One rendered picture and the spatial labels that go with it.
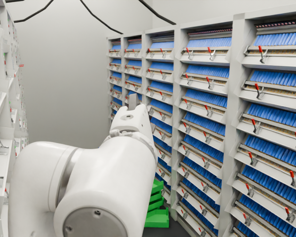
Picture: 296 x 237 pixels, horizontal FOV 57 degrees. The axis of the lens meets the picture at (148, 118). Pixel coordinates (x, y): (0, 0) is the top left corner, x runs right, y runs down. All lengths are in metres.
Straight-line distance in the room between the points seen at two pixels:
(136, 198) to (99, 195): 0.04
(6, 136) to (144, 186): 1.04
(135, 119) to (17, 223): 0.20
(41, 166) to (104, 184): 0.08
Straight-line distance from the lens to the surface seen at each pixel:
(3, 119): 1.28
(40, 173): 0.31
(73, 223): 0.27
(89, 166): 0.29
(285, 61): 1.48
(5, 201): 1.19
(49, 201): 0.31
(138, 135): 0.37
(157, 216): 2.75
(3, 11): 1.96
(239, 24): 1.70
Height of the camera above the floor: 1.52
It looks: 14 degrees down
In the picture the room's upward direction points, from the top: straight up
